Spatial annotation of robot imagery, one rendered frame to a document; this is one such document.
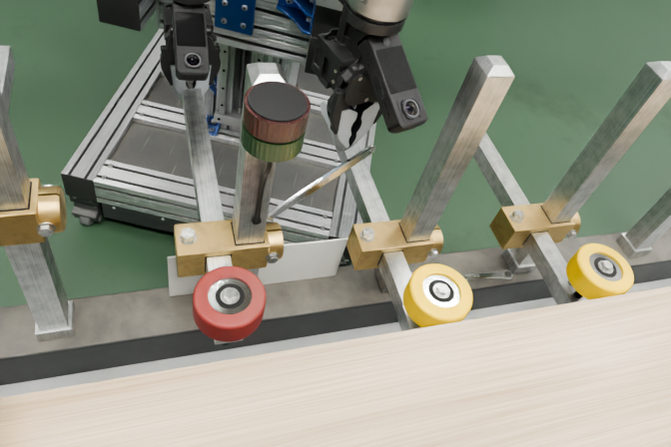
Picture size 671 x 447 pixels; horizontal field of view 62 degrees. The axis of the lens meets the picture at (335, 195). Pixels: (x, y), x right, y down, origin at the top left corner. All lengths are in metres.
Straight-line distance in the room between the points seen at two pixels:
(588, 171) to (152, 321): 0.66
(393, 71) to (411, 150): 1.60
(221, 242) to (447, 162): 0.30
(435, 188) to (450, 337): 0.19
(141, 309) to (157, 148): 0.96
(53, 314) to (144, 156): 0.99
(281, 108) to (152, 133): 1.33
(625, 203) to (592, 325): 1.79
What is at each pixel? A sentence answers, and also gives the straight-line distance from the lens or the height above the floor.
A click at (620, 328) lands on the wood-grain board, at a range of 0.79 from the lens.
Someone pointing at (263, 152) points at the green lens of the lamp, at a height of 1.09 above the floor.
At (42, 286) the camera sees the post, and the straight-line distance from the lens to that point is 0.76.
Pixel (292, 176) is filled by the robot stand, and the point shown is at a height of 0.21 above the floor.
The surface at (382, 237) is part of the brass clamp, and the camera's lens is 0.81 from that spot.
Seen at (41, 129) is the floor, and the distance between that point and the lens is 2.18.
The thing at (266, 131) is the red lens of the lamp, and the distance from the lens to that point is 0.49.
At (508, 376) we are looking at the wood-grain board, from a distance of 0.68.
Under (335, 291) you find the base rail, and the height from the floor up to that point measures 0.70.
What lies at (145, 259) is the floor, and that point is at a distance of 1.76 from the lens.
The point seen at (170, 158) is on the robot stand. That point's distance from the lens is 1.73.
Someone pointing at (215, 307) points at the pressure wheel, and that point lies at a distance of 0.62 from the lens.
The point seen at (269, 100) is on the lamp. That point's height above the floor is 1.13.
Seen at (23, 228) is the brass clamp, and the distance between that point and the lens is 0.65.
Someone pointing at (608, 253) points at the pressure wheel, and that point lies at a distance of 0.85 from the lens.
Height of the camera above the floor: 1.45
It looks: 47 degrees down
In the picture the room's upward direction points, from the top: 16 degrees clockwise
